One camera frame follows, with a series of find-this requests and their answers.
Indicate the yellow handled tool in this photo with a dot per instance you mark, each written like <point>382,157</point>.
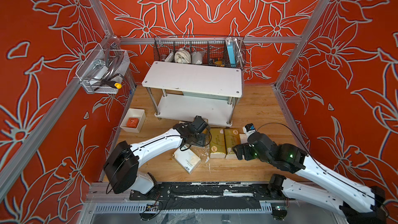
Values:
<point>112,84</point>

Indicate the light blue box in basket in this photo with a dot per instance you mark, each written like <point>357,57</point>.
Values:
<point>231,51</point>

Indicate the clear plastic wall bin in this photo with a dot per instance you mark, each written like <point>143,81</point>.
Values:
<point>105,64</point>

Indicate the red square block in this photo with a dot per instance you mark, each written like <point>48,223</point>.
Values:
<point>132,122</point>

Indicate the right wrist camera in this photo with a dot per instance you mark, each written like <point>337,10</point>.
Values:
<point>249,129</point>

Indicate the white tissue pack right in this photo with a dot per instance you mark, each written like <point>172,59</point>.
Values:
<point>243,138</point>

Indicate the white two-tier shelf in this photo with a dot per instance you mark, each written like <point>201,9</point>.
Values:
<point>183,91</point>

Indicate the white tissue pack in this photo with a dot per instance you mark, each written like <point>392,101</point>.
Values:
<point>187,159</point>
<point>243,138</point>

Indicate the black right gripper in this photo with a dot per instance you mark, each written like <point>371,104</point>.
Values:
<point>245,148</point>

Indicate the white square tray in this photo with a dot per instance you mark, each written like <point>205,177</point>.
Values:
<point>137,113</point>

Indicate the gold tissue pack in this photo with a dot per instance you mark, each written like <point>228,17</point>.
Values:
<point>217,144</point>
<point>232,138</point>

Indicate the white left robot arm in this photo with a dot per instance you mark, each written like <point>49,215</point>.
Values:
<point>122,165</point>

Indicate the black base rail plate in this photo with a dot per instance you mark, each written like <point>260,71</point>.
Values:
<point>211,196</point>

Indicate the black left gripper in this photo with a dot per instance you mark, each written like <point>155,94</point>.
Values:
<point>202,140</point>

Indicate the white tissue pack front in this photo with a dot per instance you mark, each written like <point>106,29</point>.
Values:
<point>187,159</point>

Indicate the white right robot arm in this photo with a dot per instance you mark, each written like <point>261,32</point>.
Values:
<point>359,204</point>

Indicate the black wire basket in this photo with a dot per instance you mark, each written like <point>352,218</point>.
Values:
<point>204,50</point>

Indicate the white cloth roll in basket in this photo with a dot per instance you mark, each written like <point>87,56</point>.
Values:
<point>182,56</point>

